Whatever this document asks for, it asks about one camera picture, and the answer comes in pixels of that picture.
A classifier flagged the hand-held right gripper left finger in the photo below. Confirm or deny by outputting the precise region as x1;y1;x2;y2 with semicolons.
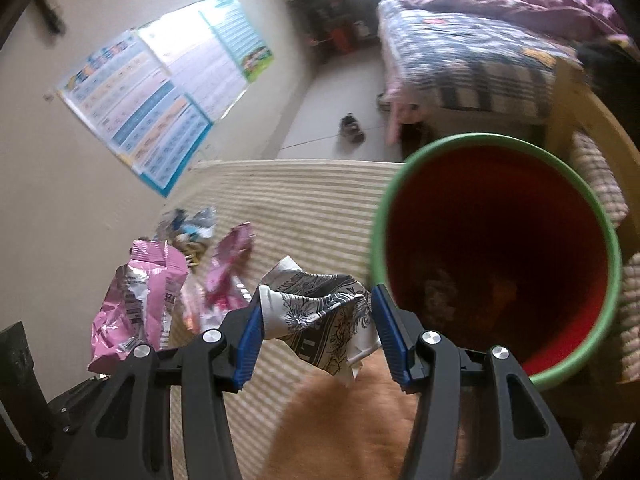
57;285;266;480

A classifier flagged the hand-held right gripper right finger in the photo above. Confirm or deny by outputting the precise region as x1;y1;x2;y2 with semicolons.
370;284;583;480

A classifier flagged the black and white wrapper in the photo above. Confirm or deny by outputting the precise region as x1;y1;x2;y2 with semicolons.
257;255;383;388

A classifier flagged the small yellow packet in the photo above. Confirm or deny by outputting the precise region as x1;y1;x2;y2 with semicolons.
172;240;208;267

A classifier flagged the large pink snack bag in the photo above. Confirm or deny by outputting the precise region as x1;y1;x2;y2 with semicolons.
87;239;190;373

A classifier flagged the red bin with green rim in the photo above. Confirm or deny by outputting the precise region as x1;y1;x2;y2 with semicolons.
370;132;623;391

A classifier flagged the clear pinkish wrapper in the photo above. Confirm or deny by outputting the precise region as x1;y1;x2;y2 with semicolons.
180;280;251;336

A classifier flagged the small pink wrapper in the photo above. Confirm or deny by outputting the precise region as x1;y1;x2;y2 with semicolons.
202;222;256;311

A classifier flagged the person's fuzzy orange knee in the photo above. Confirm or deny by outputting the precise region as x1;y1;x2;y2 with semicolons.
260;360;431;480

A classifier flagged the silver and blue wrapper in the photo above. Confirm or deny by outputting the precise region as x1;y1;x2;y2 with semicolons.
182;206;218;238

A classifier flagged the striped beige mat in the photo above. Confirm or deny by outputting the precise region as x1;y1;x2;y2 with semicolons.
167;160;416;480

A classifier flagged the pink cloth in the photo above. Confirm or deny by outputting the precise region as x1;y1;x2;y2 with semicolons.
377;87;426;143

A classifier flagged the beige patterned quilt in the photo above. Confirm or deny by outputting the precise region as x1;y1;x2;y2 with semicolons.
570;130;640;480

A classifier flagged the plaid quilt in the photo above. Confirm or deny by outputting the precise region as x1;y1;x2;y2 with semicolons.
376;0;583;121

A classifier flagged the dark wooden shelf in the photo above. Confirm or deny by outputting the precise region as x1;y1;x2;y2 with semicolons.
287;0;401;56

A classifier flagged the colourful chart wall poster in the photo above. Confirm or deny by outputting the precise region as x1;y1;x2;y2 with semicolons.
55;27;212;198

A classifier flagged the white table wall poster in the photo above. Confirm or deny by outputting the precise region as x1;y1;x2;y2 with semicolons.
137;2;251;123

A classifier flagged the wooden bed frame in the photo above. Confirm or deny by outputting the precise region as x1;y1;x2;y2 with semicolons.
545;57;640;201

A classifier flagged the teal wall poster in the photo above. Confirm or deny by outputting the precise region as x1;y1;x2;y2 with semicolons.
200;0;276;83

